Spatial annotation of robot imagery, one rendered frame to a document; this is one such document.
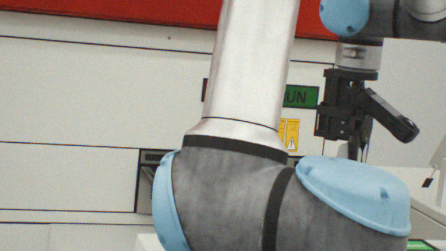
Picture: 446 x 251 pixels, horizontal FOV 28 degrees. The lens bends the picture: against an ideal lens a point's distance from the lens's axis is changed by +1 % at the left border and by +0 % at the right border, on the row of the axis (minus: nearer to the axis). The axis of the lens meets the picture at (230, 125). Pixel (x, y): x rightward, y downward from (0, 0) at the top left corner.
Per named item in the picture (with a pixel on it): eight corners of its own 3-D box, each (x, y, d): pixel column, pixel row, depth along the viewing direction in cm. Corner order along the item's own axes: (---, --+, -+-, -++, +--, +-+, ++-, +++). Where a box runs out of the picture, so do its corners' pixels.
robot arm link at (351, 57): (387, 46, 149) (376, 47, 141) (384, 73, 149) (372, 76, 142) (343, 41, 151) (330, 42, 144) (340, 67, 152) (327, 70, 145)
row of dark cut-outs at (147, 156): (139, 162, 176) (141, 150, 176) (343, 171, 189) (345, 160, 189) (140, 163, 176) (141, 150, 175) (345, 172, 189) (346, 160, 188)
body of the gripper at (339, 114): (325, 134, 154) (333, 65, 153) (374, 142, 151) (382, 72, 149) (312, 140, 147) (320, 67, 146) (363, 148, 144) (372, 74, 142)
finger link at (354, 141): (350, 168, 150) (356, 117, 148) (360, 170, 149) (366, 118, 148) (342, 172, 145) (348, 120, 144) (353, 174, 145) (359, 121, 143)
